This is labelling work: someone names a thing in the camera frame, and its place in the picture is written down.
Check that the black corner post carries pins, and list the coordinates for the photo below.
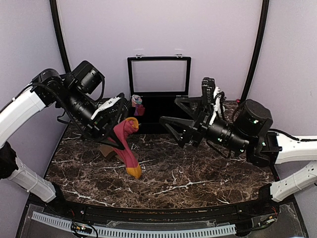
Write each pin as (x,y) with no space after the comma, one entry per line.
(59,35)
(256,51)

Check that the black right corner post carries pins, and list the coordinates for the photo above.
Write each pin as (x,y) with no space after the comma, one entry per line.
(256,51)

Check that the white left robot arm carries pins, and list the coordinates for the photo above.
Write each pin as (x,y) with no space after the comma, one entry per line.
(45,90)

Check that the brown sock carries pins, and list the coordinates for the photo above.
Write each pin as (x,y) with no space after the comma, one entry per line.
(108,152)

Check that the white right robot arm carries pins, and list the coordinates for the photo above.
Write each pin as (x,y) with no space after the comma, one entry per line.
(288,149)

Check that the black compartment storage box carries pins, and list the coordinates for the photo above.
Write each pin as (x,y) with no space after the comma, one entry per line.
(158,81)

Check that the black left corner post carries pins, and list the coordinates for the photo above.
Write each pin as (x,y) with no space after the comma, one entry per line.
(59,35)

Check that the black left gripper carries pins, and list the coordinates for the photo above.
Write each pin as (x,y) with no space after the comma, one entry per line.
(101,125)

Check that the white perforated front rail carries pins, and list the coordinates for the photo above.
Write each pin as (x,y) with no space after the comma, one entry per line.
(80,230)

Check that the pink white rolled sock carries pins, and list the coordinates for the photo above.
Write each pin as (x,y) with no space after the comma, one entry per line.
(136,100)

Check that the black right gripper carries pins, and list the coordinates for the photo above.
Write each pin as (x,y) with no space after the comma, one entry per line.
(200,127)

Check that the magenta purple rolled sock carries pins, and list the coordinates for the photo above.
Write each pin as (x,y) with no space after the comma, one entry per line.
(139,110)

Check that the magenta striped sock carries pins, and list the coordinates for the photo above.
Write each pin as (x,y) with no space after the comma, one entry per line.
(127,127)

